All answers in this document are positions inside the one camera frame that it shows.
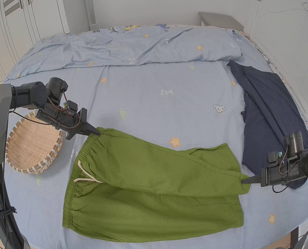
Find round woven basket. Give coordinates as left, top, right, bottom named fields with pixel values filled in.
left=6, top=112, right=64, bottom=175

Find dark blue garment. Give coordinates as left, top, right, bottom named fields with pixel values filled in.
left=226, top=60, right=308, bottom=190

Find bed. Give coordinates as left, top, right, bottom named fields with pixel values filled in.
left=2, top=0, right=308, bottom=249

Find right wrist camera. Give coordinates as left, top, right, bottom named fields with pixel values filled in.
left=267, top=151, right=279, bottom=165

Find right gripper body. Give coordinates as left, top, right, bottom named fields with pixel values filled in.
left=260, top=162, right=304, bottom=188

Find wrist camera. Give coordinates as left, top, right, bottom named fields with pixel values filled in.
left=66, top=100, right=80, bottom=115
left=267, top=151, right=279, bottom=165

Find grey bedside table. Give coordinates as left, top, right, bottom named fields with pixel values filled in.
left=198, top=12, right=245, bottom=31

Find white wardrobe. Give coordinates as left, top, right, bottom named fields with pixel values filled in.
left=0, top=0, right=72, bottom=85

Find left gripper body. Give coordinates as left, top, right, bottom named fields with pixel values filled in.
left=35, top=105, right=88, bottom=141

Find green shorts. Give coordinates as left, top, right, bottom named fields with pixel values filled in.
left=62, top=127, right=250, bottom=243

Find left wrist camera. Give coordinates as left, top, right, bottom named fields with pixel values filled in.
left=66, top=100, right=80, bottom=115

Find pale blue quilt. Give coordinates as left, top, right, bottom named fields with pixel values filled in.
left=4, top=23, right=244, bottom=81

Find black cable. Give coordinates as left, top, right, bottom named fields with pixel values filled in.
left=272, top=184, right=290, bottom=193

